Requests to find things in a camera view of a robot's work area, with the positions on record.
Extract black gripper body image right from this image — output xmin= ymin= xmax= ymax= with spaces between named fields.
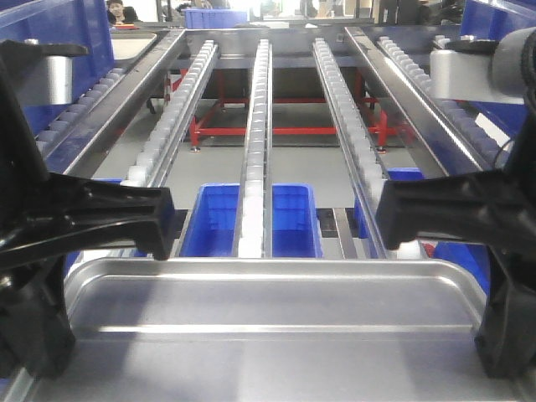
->
xmin=374 ymin=112 xmax=536 ymax=380

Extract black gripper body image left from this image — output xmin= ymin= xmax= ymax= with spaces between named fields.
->
xmin=1 ymin=39 xmax=175 ymax=378

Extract silver metal tray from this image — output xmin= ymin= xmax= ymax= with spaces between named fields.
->
xmin=3 ymin=258 xmax=535 ymax=401

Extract white tray far left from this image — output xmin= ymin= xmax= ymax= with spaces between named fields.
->
xmin=111 ymin=31 xmax=157 ymax=64

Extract far right roller track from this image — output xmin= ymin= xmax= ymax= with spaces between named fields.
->
xmin=377 ymin=36 xmax=508 ymax=166

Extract far left roller track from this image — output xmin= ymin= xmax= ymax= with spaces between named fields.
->
xmin=36 ymin=68 xmax=126 ymax=158

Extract left white roller track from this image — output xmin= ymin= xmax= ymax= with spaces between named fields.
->
xmin=121 ymin=40 xmax=218 ymax=188

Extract white roller track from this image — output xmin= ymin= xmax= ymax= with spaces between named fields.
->
xmin=312 ymin=38 xmax=420 ymax=259
xmin=234 ymin=39 xmax=273 ymax=259
xmin=121 ymin=40 xmax=218 ymax=188

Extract right white roller track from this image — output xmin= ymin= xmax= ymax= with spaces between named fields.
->
xmin=312 ymin=38 xmax=420 ymax=259

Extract blue bin below centre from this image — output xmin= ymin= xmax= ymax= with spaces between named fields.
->
xmin=179 ymin=183 xmax=323 ymax=258

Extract large blue crate right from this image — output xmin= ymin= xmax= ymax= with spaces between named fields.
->
xmin=460 ymin=0 xmax=535 ymax=137

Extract large blue crate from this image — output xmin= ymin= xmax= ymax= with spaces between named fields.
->
xmin=460 ymin=0 xmax=535 ymax=137
xmin=0 ymin=0 xmax=115 ymax=139

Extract large blue crate left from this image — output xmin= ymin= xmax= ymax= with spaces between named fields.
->
xmin=0 ymin=0 xmax=115 ymax=139

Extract centre white roller track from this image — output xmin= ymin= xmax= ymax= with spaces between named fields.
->
xmin=234 ymin=39 xmax=273 ymax=259

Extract person in background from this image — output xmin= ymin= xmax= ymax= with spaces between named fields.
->
xmin=106 ymin=0 xmax=139 ymax=25

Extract blue crate in background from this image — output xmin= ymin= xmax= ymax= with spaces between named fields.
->
xmin=184 ymin=8 xmax=248 ymax=29

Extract left steel divider rail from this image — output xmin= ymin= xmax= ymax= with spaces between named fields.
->
xmin=44 ymin=29 xmax=185 ymax=178

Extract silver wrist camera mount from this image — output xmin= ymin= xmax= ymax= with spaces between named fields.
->
xmin=1 ymin=39 xmax=89 ymax=106
xmin=430 ymin=27 xmax=535 ymax=105

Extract red metal frame cart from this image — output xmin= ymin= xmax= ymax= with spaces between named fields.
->
xmin=187 ymin=67 xmax=413 ymax=149

